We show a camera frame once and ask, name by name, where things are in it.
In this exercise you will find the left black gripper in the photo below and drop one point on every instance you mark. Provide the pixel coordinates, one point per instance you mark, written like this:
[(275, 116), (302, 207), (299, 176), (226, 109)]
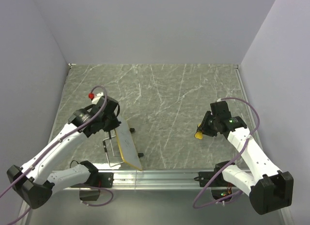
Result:
[(115, 124)]

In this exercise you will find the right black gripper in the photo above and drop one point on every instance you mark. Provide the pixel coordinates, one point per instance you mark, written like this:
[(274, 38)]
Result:
[(203, 126)]

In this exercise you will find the yellow bone-shaped eraser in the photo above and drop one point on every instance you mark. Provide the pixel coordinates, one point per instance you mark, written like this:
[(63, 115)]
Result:
[(198, 134)]

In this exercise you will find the yellow framed whiteboard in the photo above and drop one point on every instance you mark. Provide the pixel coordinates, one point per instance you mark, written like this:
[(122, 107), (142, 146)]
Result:
[(126, 145)]

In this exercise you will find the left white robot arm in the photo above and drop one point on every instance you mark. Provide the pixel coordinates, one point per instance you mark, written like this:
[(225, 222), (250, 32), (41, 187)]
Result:
[(35, 181)]

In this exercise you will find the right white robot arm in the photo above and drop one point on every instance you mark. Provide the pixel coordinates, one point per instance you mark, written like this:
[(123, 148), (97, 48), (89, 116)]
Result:
[(250, 172)]

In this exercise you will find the metal wire whiteboard stand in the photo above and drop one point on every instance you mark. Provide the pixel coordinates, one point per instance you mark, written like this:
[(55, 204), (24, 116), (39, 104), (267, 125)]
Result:
[(111, 150)]

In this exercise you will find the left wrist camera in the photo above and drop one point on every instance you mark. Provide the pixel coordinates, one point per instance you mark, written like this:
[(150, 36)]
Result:
[(98, 100)]

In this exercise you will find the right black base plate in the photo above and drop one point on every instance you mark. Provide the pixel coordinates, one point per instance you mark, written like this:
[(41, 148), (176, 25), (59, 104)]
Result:
[(205, 176)]

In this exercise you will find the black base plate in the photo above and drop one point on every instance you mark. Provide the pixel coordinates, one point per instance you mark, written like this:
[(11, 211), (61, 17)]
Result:
[(100, 180), (205, 176)]

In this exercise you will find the aluminium mounting rail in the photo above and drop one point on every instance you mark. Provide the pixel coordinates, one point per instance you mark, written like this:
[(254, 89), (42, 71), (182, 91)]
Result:
[(167, 179)]

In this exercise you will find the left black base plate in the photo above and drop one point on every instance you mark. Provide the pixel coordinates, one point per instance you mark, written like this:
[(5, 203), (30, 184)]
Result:
[(100, 180)]

